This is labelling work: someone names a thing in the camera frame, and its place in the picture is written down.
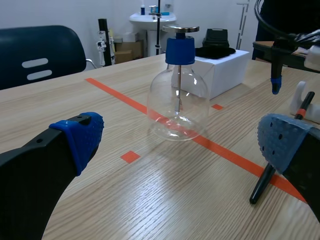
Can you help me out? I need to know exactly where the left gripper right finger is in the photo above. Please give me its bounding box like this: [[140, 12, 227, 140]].
[[256, 113, 320, 225]]

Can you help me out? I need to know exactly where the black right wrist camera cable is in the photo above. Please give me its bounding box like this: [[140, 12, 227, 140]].
[[254, 0, 305, 42]]

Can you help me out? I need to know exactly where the black fur patch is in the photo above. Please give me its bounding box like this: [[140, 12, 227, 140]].
[[194, 46, 236, 60]]

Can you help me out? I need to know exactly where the black rod with red band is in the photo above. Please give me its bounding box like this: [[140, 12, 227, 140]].
[[249, 91, 316, 205]]

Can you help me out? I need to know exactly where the clear glass flask blue stopper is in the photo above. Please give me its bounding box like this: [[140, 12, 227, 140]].
[[146, 25, 210, 142]]

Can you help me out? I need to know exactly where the white moulded stand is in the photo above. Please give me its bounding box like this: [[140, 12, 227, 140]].
[[289, 80, 320, 125]]

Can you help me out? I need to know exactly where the white box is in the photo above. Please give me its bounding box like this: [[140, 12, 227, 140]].
[[171, 49, 251, 101]]

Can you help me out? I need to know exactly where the dark green canister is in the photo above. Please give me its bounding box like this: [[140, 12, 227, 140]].
[[202, 28, 231, 49]]

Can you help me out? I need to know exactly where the brown desk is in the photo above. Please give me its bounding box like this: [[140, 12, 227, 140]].
[[251, 40, 320, 74]]

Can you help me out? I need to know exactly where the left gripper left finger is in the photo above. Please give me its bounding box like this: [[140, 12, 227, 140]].
[[0, 111, 105, 240]]

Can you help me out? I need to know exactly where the white wash basin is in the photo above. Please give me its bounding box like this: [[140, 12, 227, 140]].
[[128, 11, 177, 57]]

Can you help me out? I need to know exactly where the brown cardboard box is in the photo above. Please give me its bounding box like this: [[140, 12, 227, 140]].
[[114, 49, 134, 65], [114, 39, 145, 60]]

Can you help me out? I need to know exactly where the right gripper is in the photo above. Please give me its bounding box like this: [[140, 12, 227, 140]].
[[270, 33, 313, 95]]

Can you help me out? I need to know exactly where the dark blue chair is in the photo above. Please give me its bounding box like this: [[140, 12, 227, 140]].
[[0, 24, 97, 91]]

